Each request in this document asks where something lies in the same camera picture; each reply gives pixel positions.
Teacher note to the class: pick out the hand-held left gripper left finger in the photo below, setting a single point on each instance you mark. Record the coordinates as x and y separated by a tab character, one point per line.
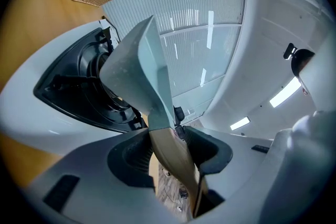
99	191

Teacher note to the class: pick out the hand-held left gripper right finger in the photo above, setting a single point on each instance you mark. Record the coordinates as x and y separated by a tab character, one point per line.
236	165

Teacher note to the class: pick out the light blue plastic tray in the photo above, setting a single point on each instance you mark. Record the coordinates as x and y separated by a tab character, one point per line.
123	78

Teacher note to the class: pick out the ceiling light panel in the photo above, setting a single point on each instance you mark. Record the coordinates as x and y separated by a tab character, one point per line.
284	93
240	123

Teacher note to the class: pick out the person's grey shirt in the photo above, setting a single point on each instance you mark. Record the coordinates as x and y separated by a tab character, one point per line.
315	160

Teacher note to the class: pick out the black head-mounted camera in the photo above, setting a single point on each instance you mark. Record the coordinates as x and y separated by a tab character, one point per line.
290	51

